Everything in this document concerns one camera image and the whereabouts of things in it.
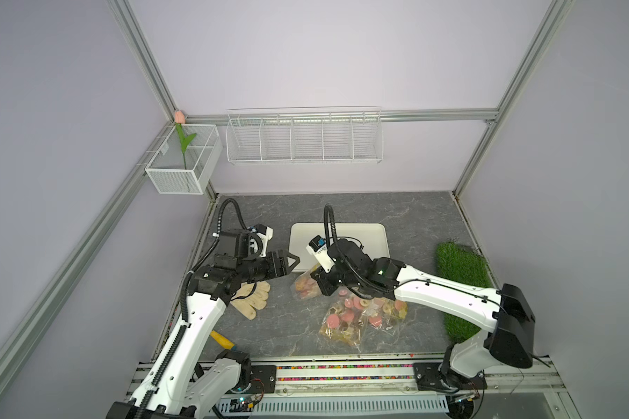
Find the white rectangular tray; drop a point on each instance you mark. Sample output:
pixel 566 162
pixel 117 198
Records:
pixel 371 236

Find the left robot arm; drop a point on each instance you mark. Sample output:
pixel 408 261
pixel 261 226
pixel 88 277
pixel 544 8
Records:
pixel 188 335

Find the pink artificial tulip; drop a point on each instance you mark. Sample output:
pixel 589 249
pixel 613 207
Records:
pixel 184 139

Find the cookie ziploc bag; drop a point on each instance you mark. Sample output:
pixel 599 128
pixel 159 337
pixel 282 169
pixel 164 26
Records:
pixel 305 287
pixel 385 315
pixel 345 319

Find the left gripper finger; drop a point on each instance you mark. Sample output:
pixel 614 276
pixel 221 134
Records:
pixel 282 271
pixel 288 259

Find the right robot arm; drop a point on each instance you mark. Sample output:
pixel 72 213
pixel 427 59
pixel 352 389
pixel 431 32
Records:
pixel 503 316

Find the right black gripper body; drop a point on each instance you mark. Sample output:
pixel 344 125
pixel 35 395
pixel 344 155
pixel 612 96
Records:
pixel 328 281

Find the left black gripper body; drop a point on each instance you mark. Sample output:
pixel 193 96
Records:
pixel 259 268

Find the beige work glove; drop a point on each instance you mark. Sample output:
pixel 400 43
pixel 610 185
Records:
pixel 251 298

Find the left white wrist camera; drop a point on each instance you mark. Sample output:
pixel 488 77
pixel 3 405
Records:
pixel 265 234

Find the white wire wall basket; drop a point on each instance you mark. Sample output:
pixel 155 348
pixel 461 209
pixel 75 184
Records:
pixel 304 135

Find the white mesh wall box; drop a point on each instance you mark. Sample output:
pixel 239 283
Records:
pixel 165 168

